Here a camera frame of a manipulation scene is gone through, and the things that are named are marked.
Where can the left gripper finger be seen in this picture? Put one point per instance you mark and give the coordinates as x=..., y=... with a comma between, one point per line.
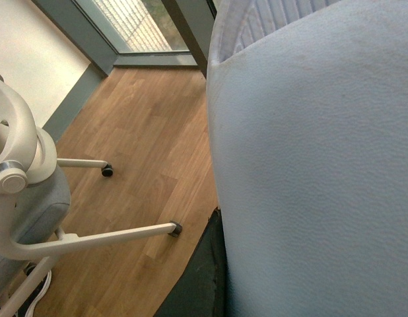
x=201, y=289

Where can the grey upholstered chair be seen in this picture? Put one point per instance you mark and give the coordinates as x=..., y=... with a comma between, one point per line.
x=34, y=199

